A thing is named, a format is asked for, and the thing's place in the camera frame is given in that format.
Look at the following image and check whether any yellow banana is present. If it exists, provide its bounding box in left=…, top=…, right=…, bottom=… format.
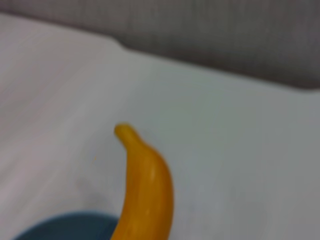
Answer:
left=109, top=121, right=175, bottom=240

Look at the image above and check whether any blue plastic bowl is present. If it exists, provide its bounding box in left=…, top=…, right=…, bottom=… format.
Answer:
left=11, top=211, right=120, bottom=240

